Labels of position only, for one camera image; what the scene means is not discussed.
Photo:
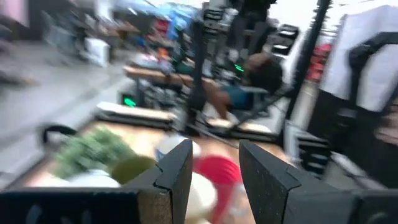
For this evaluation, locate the grey office chair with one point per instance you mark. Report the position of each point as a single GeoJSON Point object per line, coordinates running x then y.
{"type": "Point", "coordinates": [252, 93]}

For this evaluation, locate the wooden background table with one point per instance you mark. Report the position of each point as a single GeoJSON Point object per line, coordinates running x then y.
{"type": "Point", "coordinates": [155, 74]}

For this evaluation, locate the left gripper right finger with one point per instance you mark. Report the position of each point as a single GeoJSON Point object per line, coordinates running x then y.
{"type": "Point", "coordinates": [280, 199]}

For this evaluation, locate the red background objects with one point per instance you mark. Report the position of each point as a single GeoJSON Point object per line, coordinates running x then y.
{"type": "Point", "coordinates": [318, 62]}

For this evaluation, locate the black metal table frame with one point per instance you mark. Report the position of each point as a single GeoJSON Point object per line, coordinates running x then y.
{"type": "Point", "coordinates": [304, 62]}

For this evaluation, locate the artificial green potted plant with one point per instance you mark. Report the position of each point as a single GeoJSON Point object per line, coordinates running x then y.
{"type": "Point", "coordinates": [90, 152]}

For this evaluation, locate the white mug olive interior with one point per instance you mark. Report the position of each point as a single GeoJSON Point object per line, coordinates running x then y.
{"type": "Point", "coordinates": [102, 177]}

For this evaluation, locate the cream mug with green inside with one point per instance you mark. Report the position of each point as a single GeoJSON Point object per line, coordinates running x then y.
{"type": "Point", "coordinates": [169, 146]}

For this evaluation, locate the white cloth sheet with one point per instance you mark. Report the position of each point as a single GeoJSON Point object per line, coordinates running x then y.
{"type": "Point", "coordinates": [367, 56]}

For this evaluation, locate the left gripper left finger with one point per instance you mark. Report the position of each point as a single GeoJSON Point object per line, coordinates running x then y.
{"type": "Point", "coordinates": [149, 199]}

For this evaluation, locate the person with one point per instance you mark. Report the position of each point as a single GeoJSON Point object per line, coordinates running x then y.
{"type": "Point", "coordinates": [245, 87]}

